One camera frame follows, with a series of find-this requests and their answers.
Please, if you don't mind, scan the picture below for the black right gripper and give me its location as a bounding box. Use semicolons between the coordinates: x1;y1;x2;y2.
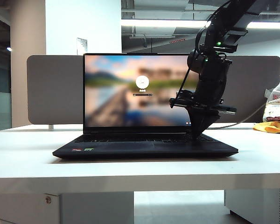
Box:
169;56;237;141

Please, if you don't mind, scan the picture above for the black laptop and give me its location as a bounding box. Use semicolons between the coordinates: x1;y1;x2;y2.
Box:
52;53;238;160

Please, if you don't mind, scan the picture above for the yellow cloth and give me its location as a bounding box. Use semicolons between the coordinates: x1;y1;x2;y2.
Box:
252;121;280;135

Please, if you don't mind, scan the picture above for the printed white plastic bag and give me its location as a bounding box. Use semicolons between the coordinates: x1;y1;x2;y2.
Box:
262;73;280;123

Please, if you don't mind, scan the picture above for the white cabinet with vent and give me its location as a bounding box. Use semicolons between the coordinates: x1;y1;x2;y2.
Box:
224;188;280;224

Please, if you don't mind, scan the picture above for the long ceiling light strip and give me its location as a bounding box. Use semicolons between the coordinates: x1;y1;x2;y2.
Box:
120;19;280;30

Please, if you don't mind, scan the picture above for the grey fabric desk divider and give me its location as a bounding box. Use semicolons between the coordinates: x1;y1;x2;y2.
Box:
27;55;280;125

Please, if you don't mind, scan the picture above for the white drawer cabinet with lock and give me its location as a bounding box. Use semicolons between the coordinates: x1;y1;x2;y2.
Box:
0;193;61;224

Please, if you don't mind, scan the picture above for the grey cable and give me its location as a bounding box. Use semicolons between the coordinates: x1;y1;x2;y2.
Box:
209;104;266;130

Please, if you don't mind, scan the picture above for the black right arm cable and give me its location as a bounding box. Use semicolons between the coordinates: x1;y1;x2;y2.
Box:
174;25;210;105

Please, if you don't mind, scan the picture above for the silver wall plate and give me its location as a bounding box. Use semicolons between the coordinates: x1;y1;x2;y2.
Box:
76;37;88;56

